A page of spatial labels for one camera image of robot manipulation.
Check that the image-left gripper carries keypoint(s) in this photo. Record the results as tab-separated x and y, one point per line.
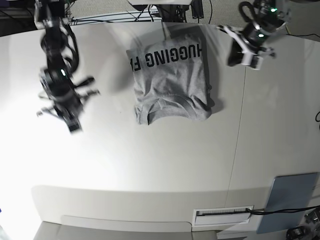
69	105

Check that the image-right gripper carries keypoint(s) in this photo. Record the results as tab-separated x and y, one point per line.
251	39

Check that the grey T-shirt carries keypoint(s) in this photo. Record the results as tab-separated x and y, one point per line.
170	81

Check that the blue-grey flat panel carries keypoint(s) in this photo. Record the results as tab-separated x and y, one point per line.
287	192

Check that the black device bottom right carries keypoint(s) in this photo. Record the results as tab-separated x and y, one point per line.
297	233

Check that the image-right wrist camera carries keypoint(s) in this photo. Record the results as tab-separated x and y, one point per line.
252	60

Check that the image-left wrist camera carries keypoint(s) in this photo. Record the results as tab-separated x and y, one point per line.
73	125

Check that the white cable grommet plate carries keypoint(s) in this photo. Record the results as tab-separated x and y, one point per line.
214	217

